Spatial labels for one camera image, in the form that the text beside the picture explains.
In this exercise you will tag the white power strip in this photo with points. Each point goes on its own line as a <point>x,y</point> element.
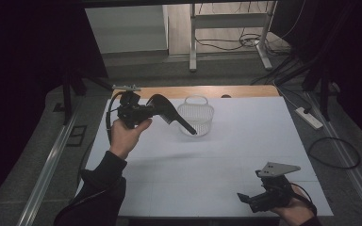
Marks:
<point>309,118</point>

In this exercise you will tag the white plastic mesh basket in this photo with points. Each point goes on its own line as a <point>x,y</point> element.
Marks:
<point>196,117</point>

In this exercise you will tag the white paper table cover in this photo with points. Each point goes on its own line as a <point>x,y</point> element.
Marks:
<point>217,166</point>

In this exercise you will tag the white metal desk frame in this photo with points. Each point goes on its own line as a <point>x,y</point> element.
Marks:
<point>194,37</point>

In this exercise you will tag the aluminium floor rail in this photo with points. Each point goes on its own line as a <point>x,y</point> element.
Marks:
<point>48,169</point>
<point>352,163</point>

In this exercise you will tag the person's left hand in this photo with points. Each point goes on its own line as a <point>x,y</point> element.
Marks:
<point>124,138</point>

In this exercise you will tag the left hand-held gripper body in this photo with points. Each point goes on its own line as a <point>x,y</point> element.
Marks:
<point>131,110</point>

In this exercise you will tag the black tripod stand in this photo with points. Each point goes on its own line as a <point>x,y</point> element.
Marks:
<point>67,94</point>
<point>323,88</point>

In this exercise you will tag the person's right hand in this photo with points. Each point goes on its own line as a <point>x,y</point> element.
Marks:
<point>295,210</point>

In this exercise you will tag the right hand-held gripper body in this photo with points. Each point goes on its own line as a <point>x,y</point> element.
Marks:
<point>275,185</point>

